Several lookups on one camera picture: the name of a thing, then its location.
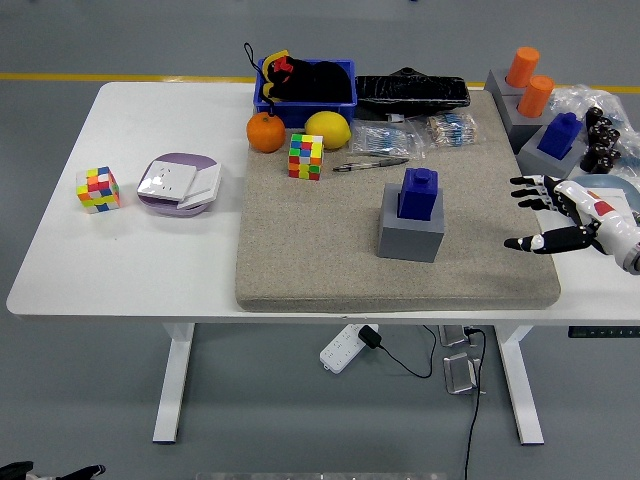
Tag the black table control panel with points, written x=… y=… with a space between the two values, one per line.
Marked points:
x=605 y=332

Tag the white table leg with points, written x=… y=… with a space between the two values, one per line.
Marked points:
x=520 y=390
x=172 y=390

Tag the white socket panel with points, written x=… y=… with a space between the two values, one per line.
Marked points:
x=167 y=181

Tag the orange cylinder seal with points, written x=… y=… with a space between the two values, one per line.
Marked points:
x=535 y=97
x=522 y=65

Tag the clear bag of resistors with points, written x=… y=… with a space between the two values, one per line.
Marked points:
x=452 y=130
x=385 y=137

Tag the yellow lemon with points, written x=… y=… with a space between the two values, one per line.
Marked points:
x=327 y=130

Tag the orange fruit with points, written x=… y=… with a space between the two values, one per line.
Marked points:
x=266 y=132

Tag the dark brown spotted piece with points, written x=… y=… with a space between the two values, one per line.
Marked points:
x=600 y=159
x=595 y=117
x=606 y=134

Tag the yellow floor tape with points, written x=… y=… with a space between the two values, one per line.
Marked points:
x=100 y=77

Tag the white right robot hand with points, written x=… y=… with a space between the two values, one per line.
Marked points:
x=600 y=210

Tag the black plug adapter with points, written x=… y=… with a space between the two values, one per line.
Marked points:
x=370 y=337

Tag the crumpled clear plastic bag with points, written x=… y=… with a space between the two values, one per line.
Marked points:
x=575 y=97

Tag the silver metal bracket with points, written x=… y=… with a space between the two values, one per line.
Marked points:
x=460 y=375
x=452 y=336

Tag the grey seal holder block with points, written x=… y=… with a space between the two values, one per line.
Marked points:
x=520 y=130
x=496 y=82
x=542 y=162
x=410 y=240

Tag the colourful puzzle cube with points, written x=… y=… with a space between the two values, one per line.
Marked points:
x=98 y=190
x=305 y=157

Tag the blue seal stamp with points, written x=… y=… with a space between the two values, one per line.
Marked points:
x=417 y=195
x=560 y=137

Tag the small white connector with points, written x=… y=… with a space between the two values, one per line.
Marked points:
x=395 y=118

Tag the blue plastic bin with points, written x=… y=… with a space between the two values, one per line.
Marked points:
x=305 y=112

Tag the purple tray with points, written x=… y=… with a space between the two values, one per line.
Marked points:
x=175 y=159

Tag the grey-brown mat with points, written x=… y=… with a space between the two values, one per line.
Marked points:
x=310 y=240

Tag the yellow black red toy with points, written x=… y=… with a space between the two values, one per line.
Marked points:
x=277 y=67

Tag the black plastic-wrapped long object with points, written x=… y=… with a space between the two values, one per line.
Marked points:
x=415 y=92

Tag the grey ballpoint pen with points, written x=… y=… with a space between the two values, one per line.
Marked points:
x=375 y=164

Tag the white power strip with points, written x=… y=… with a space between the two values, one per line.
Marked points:
x=340 y=352

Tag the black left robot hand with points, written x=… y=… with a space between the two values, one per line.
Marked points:
x=80 y=472

